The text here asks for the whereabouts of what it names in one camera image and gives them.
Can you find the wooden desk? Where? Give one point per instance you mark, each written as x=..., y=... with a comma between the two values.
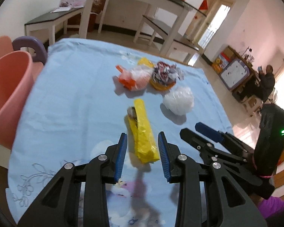
x=234, y=52

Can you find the yellow plastic bag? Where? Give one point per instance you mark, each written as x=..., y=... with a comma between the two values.
x=143, y=137

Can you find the orange white plastic bag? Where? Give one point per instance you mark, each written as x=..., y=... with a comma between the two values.
x=137, y=78

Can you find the purple framed drawing board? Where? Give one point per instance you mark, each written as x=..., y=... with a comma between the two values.
x=234, y=74

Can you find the red paper wall decoration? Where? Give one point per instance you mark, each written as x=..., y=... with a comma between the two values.
x=204, y=4

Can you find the pink plastic bucket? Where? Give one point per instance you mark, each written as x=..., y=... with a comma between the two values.
x=7, y=94

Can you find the glass door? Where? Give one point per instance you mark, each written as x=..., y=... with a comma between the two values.
x=213, y=28

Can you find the printed wrapper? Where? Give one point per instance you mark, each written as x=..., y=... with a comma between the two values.
x=164, y=72

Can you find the black-top white bench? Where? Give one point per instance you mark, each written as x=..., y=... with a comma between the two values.
x=165, y=28
x=49, y=16

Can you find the light blue floral tablecloth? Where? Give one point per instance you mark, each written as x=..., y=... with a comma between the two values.
x=73, y=99

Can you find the white plastic bag ball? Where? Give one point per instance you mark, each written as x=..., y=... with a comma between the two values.
x=178, y=100

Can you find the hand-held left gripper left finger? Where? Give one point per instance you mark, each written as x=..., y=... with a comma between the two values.
x=122, y=156

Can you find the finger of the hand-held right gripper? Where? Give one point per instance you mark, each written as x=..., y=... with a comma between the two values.
x=194, y=139
x=208, y=131

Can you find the dark red paper bag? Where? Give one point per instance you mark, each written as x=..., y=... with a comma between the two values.
x=98, y=3

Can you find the colourful cardboard box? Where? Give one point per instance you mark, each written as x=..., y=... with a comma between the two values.
x=220, y=61

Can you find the pink purple child chair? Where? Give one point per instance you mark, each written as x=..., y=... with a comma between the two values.
x=26, y=41

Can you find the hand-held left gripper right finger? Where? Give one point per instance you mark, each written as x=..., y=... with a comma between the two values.
x=163, y=158

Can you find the yellow plastic wrapper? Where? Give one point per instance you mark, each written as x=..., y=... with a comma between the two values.
x=145, y=62

